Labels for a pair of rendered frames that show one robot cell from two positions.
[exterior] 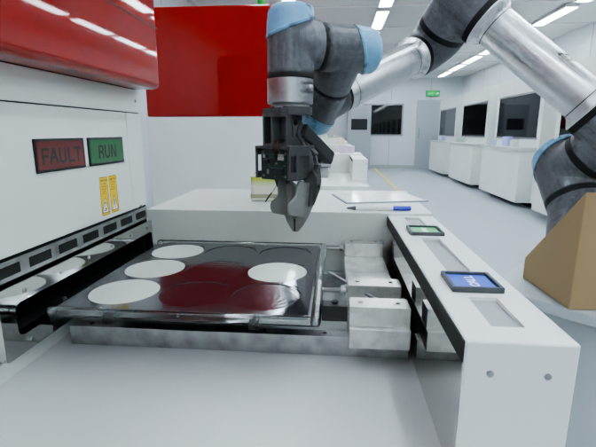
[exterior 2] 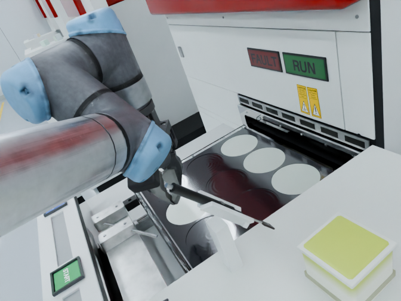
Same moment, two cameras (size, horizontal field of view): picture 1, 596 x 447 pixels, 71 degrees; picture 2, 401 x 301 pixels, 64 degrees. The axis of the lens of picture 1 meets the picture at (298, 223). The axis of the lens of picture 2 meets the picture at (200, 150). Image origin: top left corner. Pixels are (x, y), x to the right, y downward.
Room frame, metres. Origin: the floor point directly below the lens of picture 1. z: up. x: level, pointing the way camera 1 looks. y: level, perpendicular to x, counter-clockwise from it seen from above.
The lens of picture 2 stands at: (1.23, -0.12, 1.35)
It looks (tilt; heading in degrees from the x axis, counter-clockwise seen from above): 30 degrees down; 157
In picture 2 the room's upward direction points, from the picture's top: 21 degrees counter-clockwise
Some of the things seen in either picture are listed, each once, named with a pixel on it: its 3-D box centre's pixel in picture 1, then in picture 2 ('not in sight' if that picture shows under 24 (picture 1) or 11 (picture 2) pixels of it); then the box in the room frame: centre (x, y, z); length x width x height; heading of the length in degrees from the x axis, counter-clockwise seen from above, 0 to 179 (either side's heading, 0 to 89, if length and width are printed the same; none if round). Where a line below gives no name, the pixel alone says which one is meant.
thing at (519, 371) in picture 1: (439, 296); (77, 258); (0.60, -0.21, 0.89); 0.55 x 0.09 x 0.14; 175
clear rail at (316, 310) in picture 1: (320, 274); (159, 227); (0.68, -0.04, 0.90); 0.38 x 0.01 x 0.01; 175
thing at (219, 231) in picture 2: not in sight; (230, 225); (0.93, 0.01, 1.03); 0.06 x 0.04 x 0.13; 85
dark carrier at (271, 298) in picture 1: (215, 271); (227, 183); (0.69, 0.14, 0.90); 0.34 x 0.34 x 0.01; 85
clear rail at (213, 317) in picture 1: (179, 316); (192, 156); (0.51, 0.16, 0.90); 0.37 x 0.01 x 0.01; 85
